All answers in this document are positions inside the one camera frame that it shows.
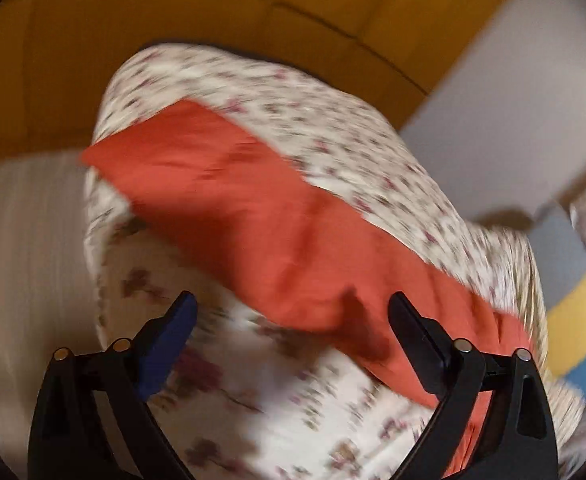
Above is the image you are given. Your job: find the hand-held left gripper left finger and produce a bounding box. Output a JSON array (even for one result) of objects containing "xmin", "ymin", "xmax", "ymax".
[{"xmin": 28, "ymin": 290, "xmax": 198, "ymax": 480}]

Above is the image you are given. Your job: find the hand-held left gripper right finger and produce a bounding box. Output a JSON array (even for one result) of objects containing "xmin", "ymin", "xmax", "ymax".
[{"xmin": 388, "ymin": 291, "xmax": 559, "ymax": 480}]

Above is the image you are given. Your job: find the yellow padded headboard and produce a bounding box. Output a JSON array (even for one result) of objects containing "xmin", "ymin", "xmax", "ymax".
[{"xmin": 0, "ymin": 0, "xmax": 534, "ymax": 167}]

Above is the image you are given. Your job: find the floral printed bed sheet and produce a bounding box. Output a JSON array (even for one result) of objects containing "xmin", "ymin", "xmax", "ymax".
[{"xmin": 82, "ymin": 43, "xmax": 586, "ymax": 480}]

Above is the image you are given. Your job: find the red cloth garment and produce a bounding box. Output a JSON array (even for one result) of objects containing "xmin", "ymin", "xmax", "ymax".
[{"xmin": 80, "ymin": 99, "xmax": 533, "ymax": 477}]

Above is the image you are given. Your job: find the grey yellow blue cushion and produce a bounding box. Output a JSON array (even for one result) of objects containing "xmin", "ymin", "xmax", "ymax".
[{"xmin": 526, "ymin": 205, "xmax": 586, "ymax": 401}]

